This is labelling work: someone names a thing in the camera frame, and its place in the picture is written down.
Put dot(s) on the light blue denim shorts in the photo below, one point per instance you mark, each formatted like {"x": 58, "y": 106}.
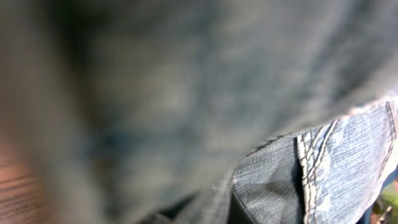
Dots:
{"x": 197, "y": 111}

